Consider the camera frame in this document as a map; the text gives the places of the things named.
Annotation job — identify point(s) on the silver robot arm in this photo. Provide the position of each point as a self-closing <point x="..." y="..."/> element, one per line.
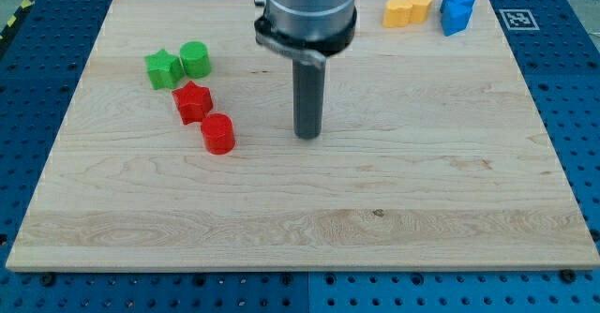
<point x="306" y="31"/>

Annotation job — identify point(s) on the red star block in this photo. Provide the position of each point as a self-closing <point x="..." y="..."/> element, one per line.
<point x="193" y="102"/>

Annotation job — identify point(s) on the green star block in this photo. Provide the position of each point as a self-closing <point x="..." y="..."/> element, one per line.
<point x="164" y="70"/>

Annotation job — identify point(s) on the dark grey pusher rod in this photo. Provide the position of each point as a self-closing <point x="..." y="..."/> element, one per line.
<point x="308" y="88"/>

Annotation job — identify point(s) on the red cylinder block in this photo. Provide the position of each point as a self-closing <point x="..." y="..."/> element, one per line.
<point x="217" y="133"/>

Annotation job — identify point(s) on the wooden board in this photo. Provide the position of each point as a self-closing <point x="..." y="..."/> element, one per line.
<point x="432" y="157"/>

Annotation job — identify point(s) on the green cylinder block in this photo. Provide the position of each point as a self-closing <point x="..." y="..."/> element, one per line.
<point x="195" y="59"/>

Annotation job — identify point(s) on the yellow heart block front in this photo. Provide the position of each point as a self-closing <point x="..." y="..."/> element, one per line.
<point x="397" y="13"/>

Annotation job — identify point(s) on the yellow heart block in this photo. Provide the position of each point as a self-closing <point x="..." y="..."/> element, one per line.
<point x="420" y="10"/>
<point x="397" y="13"/>

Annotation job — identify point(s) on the yellow heart block rear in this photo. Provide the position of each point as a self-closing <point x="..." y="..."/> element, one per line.
<point x="420" y="10"/>

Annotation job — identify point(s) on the blue block front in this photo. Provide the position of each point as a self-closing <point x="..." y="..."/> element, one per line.
<point x="455" y="18"/>

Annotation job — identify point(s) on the white fiducial marker tag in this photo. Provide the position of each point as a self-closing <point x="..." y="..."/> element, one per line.
<point x="518" y="19"/>

